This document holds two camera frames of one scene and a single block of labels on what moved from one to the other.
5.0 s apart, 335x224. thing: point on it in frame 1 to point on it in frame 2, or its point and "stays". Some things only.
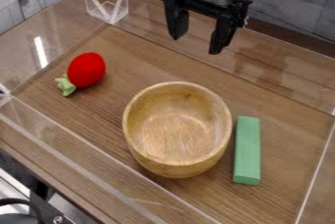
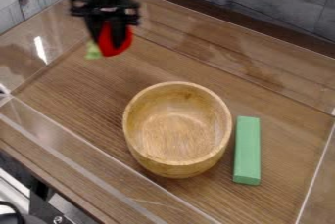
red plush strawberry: [84, 71] to [103, 47]
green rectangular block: [246, 151] stays
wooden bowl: [177, 128] stays
